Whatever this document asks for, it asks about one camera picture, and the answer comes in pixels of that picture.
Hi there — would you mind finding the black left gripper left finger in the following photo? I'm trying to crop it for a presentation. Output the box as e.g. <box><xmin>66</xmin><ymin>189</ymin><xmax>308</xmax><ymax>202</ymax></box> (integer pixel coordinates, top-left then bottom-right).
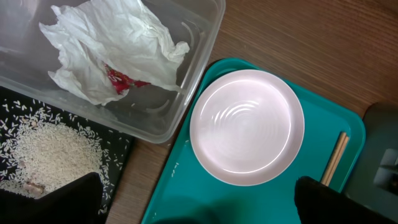
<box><xmin>1</xmin><ymin>172</ymin><xmax>103</xmax><ymax>223</ymax></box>

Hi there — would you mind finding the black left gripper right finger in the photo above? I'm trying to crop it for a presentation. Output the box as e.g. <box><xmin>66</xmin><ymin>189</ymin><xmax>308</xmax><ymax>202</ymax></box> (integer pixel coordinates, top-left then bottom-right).
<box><xmin>294</xmin><ymin>176</ymin><xmax>395</xmax><ymax>224</ymax></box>

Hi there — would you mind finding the wooden chopstick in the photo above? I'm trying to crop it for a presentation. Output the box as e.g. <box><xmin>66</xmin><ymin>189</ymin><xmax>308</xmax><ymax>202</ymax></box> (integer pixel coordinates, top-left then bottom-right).
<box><xmin>330</xmin><ymin>135</ymin><xmax>349</xmax><ymax>182</ymax></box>
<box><xmin>321</xmin><ymin>132</ymin><xmax>346</xmax><ymax>186</ymax></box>

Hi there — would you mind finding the pile of rice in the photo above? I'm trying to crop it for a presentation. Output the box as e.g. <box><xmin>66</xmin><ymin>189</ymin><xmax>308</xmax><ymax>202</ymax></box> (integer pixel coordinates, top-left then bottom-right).
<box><xmin>0</xmin><ymin>99</ymin><xmax>131</xmax><ymax>215</ymax></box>

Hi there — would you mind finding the large pink plate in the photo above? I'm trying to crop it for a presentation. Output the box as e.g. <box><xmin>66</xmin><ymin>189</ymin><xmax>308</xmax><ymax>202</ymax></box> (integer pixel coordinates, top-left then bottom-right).
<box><xmin>190</xmin><ymin>70</ymin><xmax>305</xmax><ymax>186</ymax></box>

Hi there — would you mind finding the white plastic wrapper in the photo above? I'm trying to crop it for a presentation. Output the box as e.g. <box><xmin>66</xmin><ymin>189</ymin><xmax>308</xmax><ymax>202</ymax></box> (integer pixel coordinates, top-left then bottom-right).
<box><xmin>39</xmin><ymin>0</ymin><xmax>190</xmax><ymax>106</ymax></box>

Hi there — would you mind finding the grey dishwasher rack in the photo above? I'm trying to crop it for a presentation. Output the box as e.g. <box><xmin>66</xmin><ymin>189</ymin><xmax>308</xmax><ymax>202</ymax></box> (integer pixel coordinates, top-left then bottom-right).
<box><xmin>344</xmin><ymin>102</ymin><xmax>397</xmax><ymax>222</ymax></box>

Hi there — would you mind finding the teal plastic tray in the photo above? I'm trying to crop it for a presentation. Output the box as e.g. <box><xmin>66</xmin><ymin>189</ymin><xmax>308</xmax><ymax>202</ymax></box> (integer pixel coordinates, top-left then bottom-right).
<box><xmin>141</xmin><ymin>57</ymin><xmax>366</xmax><ymax>224</ymax></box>

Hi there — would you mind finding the black plastic bin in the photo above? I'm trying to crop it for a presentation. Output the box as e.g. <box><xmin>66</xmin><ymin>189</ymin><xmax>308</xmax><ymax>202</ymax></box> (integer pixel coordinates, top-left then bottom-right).
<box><xmin>0</xmin><ymin>86</ymin><xmax>135</xmax><ymax>224</ymax></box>

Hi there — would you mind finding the clear plastic bin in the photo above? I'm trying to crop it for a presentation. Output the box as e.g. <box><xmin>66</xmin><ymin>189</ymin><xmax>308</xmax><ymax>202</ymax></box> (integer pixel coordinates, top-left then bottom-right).
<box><xmin>1</xmin><ymin>0</ymin><xmax>226</xmax><ymax>143</ymax></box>

